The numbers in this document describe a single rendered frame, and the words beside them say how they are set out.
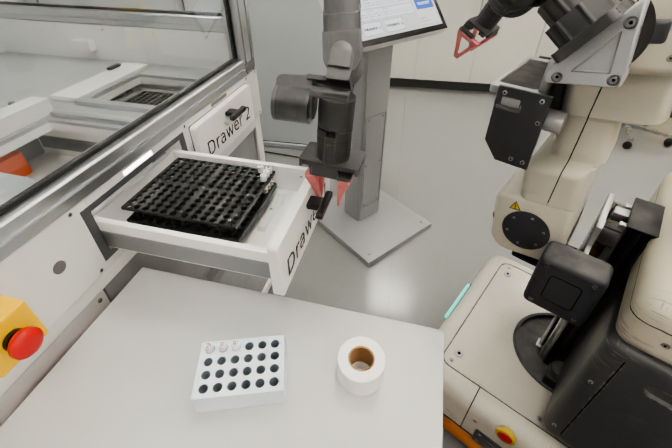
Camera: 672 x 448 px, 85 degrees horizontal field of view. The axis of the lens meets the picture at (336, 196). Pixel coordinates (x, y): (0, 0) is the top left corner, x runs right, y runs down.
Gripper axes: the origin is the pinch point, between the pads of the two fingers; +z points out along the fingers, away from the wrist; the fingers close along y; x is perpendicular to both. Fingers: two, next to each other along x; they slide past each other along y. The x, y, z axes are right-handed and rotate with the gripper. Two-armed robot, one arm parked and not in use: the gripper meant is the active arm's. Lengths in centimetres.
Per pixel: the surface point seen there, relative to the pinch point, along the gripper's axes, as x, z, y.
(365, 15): -85, -16, 12
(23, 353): 37.5, 5.4, 28.8
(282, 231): 13.7, -2.4, 3.7
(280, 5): -163, -2, 75
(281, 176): -8.4, 3.4, 12.9
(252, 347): 24.5, 12.5, 4.6
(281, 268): 16.8, 2.3, 2.8
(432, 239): -96, 85, -33
